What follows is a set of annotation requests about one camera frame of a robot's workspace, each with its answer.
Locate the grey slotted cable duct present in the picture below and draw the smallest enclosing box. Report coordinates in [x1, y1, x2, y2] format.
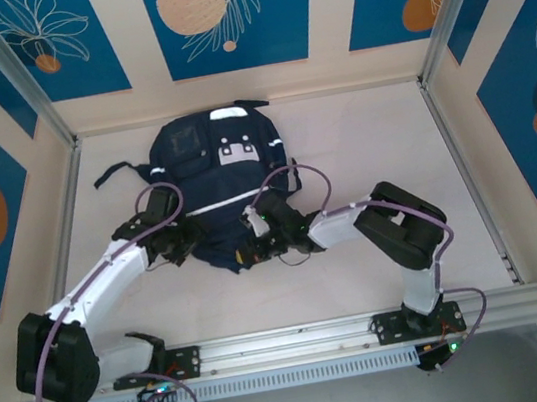
[39, 344, 421, 402]

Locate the aluminium side rail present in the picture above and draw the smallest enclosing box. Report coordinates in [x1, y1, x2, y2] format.
[12, 137, 116, 367]
[416, 69, 525, 296]

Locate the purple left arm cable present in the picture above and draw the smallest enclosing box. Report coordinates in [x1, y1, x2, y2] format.
[5, 177, 217, 402]

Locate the aluminium frame post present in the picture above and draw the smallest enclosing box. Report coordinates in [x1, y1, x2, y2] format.
[407, 0, 516, 88]
[0, 0, 81, 160]

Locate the navy blue backpack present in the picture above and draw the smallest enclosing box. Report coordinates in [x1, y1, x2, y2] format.
[84, 91, 315, 294]

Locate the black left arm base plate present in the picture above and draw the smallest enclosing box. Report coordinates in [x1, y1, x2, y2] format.
[109, 342, 206, 391]

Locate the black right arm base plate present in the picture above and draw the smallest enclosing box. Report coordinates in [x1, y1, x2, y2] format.
[368, 299, 469, 348]

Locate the long aluminium base rail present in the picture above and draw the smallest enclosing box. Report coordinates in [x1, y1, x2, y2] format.
[12, 284, 537, 402]

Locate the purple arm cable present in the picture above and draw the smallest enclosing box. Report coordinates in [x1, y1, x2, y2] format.
[5, 177, 217, 402]
[246, 139, 497, 397]

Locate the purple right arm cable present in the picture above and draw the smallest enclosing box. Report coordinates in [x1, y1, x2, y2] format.
[246, 139, 497, 397]

